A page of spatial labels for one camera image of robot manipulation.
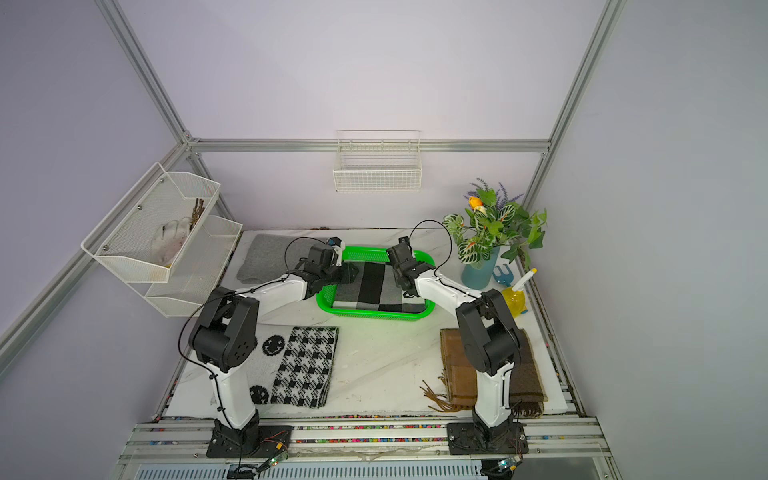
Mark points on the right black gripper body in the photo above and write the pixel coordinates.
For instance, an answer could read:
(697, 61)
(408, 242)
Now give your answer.
(398, 276)

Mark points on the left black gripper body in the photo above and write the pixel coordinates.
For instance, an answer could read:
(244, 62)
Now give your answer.
(325, 275)

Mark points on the black white checked scarf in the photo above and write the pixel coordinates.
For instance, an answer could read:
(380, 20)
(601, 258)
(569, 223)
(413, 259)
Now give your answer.
(374, 288)

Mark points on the green plastic basket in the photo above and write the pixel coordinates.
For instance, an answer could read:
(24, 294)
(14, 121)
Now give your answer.
(325, 298)

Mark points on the smiley houndstooth scarf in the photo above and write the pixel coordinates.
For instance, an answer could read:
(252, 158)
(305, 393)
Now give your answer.
(291, 365)

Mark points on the brown plaid fringed scarf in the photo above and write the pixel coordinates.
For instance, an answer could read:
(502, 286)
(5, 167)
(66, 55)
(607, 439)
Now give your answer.
(459, 379)

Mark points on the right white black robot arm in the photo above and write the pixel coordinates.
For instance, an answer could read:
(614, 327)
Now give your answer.
(490, 336)

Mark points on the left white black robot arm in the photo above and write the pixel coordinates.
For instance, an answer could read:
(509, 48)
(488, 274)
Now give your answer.
(224, 334)

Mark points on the grey folded scarf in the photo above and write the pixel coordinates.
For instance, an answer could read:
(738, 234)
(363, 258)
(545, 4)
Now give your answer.
(264, 257)

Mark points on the artificial plant in blue vase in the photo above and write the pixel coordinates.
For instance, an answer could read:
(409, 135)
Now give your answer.
(493, 226)

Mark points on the small blue garden fork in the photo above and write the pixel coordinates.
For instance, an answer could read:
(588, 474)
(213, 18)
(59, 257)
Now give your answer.
(503, 275)

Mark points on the yellow spray bottle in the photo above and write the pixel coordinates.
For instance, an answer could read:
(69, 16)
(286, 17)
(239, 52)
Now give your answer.
(514, 295)

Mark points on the white mesh lower shelf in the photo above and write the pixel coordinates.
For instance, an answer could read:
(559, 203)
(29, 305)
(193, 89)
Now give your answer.
(199, 269)

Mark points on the white mesh shelf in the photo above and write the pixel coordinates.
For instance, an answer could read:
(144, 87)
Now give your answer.
(199, 269)
(121, 241)

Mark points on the clear plastic item in shelf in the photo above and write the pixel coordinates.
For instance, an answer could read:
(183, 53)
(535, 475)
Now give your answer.
(169, 240)

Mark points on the white mesh upper shelf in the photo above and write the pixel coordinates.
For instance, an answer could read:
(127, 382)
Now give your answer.
(121, 241)

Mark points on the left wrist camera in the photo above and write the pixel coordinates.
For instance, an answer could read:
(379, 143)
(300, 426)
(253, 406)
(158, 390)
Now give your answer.
(338, 247)

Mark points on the white wire wall basket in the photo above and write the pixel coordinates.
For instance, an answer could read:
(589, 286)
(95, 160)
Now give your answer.
(371, 161)

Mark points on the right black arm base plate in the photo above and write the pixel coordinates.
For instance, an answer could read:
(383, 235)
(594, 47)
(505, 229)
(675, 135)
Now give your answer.
(469, 438)

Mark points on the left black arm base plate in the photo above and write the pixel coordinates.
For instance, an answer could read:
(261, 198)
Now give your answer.
(261, 441)

